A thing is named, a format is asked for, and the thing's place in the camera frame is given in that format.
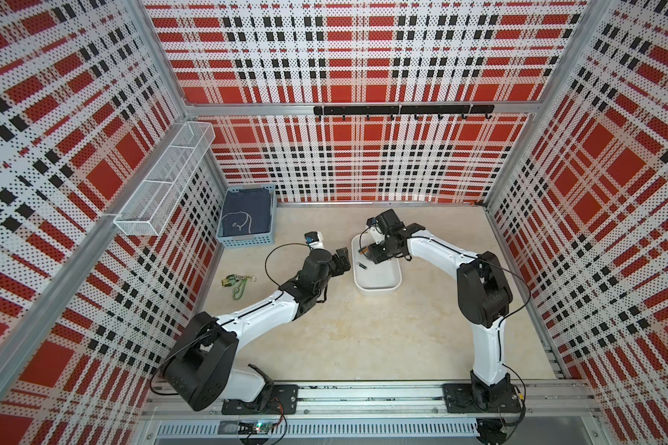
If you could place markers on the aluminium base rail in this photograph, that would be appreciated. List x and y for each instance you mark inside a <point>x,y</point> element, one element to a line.
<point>535,412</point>

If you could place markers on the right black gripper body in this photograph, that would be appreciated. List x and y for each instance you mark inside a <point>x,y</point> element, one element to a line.
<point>381,250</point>

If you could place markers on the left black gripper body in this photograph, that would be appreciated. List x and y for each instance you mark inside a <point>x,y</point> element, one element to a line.
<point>335,268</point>

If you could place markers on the green circuit board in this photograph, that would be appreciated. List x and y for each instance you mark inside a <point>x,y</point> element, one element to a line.
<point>257,428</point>

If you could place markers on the black wall hook rail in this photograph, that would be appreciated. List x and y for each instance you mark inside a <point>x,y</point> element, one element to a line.
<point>463,110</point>

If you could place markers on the white oval storage tray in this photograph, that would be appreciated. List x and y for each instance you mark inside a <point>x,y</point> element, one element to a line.
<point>378,278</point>

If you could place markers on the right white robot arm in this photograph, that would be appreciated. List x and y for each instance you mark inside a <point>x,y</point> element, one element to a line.
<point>484,296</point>

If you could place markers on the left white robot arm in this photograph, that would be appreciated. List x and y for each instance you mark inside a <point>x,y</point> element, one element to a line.
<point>201,367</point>

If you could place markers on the green keychain with rings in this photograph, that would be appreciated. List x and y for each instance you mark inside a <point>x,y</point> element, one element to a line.
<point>237,283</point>

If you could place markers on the folded navy blue cloth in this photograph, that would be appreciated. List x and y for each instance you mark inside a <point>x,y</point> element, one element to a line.
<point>247,212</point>

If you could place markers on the white wire mesh shelf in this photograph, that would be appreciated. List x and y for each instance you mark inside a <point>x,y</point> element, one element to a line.
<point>151,206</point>

